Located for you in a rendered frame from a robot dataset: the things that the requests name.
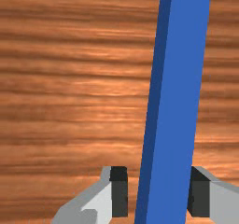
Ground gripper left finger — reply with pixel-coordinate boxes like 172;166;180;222
50;165;130;224

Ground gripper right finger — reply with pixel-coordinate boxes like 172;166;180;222
187;165;239;224

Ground long blue stick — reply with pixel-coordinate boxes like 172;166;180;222
134;0;214;224

